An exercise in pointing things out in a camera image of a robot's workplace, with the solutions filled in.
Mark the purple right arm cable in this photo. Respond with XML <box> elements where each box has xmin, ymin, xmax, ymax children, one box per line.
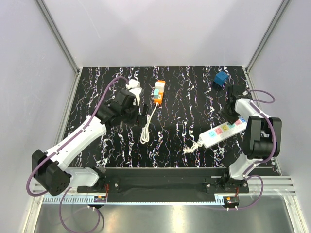
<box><xmin>227</xmin><ymin>89</ymin><xmax>277</xmax><ymax>211</ymax></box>

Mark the white power strip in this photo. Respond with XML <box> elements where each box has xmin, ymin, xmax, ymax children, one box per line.
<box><xmin>199</xmin><ymin>117</ymin><xmax>247</xmax><ymax>148</ymax></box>

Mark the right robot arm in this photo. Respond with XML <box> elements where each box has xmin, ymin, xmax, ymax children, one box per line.
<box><xmin>219</xmin><ymin>85</ymin><xmax>282</xmax><ymax>193</ymax></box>

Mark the slotted cable duct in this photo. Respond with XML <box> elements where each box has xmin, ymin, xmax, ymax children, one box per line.
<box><xmin>43</xmin><ymin>195</ymin><xmax>239</xmax><ymax>206</ymax></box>

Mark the white cube adapter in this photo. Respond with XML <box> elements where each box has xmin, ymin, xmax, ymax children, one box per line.
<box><xmin>126</xmin><ymin>79</ymin><xmax>140</xmax><ymax>89</ymax></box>

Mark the white USB charger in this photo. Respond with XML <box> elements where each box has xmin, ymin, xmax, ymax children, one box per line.
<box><xmin>155</xmin><ymin>81</ymin><xmax>165</xmax><ymax>92</ymax></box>

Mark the orange power strip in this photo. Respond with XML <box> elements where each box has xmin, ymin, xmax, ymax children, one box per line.
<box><xmin>153</xmin><ymin>80</ymin><xmax>166</xmax><ymax>104</ymax></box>

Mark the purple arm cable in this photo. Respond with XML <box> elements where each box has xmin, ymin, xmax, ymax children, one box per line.
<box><xmin>25</xmin><ymin>76</ymin><xmax>128</xmax><ymax>233</ymax></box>
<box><xmin>227</xmin><ymin>89</ymin><xmax>277</xmax><ymax>211</ymax></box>

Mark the teal USB charger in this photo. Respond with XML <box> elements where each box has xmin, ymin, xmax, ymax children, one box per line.
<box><xmin>153</xmin><ymin>89</ymin><xmax>159</xmax><ymax>98</ymax></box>

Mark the blue cube adapter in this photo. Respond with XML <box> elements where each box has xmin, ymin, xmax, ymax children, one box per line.
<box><xmin>213</xmin><ymin>71</ymin><xmax>229</xmax><ymax>88</ymax></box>

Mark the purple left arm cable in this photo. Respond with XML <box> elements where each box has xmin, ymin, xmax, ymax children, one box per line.
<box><xmin>25</xmin><ymin>76</ymin><xmax>128</xmax><ymax>233</ymax></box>

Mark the white orange-strip cord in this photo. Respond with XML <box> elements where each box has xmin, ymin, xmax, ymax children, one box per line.
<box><xmin>139</xmin><ymin>101</ymin><xmax>160</xmax><ymax>144</ymax></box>

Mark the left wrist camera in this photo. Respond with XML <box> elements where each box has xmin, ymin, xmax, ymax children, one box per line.
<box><xmin>125</xmin><ymin>83</ymin><xmax>142</xmax><ymax>106</ymax></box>

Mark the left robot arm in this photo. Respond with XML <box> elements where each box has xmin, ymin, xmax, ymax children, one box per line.
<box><xmin>32</xmin><ymin>87</ymin><xmax>148</xmax><ymax>196</ymax></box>

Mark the black marble mat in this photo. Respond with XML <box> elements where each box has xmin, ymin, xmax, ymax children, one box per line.
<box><xmin>65</xmin><ymin>66</ymin><xmax>249</xmax><ymax>168</ymax></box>

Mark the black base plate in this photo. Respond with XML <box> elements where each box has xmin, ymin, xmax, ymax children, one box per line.
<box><xmin>77</xmin><ymin>168</ymin><xmax>249</xmax><ymax>204</ymax></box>

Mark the white strip cord bundle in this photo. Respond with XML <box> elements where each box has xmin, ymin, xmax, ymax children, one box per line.
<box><xmin>182</xmin><ymin>140</ymin><xmax>204</xmax><ymax>154</ymax></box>

